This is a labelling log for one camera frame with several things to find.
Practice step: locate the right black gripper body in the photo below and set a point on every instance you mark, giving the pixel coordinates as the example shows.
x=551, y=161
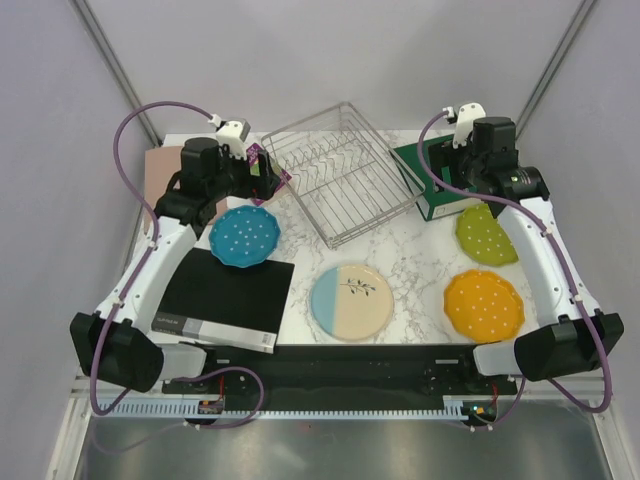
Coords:
x=473, y=167

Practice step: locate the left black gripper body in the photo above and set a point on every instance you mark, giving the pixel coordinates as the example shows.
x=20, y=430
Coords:
x=235, y=177

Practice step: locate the blue polka dot plate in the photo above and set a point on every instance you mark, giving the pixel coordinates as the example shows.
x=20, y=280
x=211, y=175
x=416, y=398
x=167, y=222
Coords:
x=244, y=236

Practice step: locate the wire dish rack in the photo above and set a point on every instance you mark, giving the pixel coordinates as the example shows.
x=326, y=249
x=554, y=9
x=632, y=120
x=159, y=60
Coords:
x=343, y=174

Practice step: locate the green polka dot plate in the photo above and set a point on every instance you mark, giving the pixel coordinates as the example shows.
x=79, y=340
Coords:
x=482, y=238

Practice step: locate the cream and blue plate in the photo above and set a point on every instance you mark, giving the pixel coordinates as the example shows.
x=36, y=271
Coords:
x=351, y=302

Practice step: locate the orange polka dot plate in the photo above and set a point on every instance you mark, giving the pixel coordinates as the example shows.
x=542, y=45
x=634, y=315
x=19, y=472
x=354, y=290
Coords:
x=483, y=307

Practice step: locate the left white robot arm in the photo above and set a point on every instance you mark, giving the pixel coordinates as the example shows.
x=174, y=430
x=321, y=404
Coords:
x=112, y=343

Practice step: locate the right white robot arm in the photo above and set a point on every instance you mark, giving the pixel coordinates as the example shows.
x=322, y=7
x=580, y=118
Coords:
x=574, y=334

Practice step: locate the green lever arch binder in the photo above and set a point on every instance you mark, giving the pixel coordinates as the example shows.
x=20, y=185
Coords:
x=432, y=201

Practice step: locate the purple paperback book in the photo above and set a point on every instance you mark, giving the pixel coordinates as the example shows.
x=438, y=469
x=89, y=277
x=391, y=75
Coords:
x=284, y=176

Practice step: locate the pink folder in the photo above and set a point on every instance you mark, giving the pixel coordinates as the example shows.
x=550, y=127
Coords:
x=160, y=165

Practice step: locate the black binder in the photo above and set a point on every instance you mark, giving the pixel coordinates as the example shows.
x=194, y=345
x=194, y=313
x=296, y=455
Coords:
x=224, y=305

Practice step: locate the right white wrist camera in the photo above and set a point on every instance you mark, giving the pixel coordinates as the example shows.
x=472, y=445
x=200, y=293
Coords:
x=463, y=117

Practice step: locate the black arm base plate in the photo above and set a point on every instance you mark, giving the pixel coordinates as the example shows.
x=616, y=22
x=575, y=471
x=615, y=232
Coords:
x=433, y=369

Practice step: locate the blue slotted cable duct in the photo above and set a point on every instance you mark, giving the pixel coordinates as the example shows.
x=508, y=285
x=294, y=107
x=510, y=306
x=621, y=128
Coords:
x=192, y=408

